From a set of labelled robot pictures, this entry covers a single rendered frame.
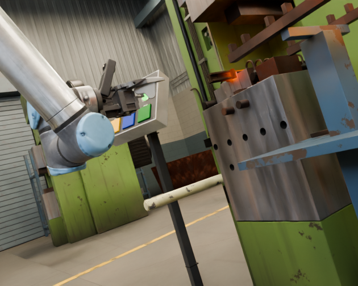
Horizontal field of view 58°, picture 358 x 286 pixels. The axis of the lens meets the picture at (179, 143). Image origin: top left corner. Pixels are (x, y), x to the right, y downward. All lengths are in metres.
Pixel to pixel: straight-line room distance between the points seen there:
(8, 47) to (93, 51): 9.90
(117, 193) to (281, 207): 4.92
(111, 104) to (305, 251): 0.74
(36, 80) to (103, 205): 5.14
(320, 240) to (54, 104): 0.81
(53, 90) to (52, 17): 10.00
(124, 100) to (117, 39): 10.27
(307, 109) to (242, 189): 0.37
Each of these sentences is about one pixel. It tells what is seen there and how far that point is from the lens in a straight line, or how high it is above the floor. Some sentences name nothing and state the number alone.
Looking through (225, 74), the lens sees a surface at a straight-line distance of 1.19.
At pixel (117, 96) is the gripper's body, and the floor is 0.98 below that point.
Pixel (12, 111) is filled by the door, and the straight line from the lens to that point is 9.22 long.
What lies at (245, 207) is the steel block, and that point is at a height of 0.52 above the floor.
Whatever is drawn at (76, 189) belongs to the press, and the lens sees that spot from 5.81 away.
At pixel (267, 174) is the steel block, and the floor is 0.63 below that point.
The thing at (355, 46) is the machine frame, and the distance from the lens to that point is 1.10.
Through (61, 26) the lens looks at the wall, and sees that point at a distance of 10.65.
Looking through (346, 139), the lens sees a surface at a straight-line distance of 0.59.
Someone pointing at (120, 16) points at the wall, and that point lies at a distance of 11.71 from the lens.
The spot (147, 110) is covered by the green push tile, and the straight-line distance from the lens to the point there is 1.47.
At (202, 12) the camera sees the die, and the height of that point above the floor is 1.27.
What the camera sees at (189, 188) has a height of 0.63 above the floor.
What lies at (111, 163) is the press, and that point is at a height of 1.09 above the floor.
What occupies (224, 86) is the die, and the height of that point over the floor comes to 0.97.
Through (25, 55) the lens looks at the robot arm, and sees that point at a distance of 0.73.
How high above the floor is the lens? 0.75
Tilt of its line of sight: 3 degrees up
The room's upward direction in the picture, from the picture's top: 17 degrees counter-clockwise
